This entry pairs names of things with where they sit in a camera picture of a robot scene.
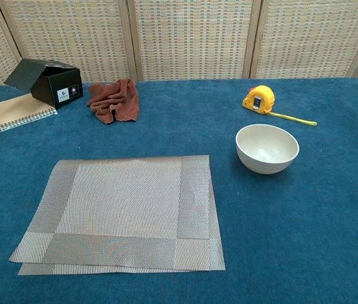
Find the grey woven placemat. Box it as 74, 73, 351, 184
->
8, 155, 226, 276

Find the cream round bowl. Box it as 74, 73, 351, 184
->
235, 123, 300, 175

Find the brown crumpled cloth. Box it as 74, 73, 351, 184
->
87, 78, 140, 126

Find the yellow tape measure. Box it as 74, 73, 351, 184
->
241, 85, 318, 127

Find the woven bamboo folding screen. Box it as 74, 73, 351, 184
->
0, 0, 358, 84

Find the blue felt table cover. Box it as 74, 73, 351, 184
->
0, 77, 358, 304

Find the black open cardboard box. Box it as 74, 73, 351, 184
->
4, 58, 84, 108

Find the tan spiral notebook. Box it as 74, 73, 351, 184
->
0, 93, 58, 139

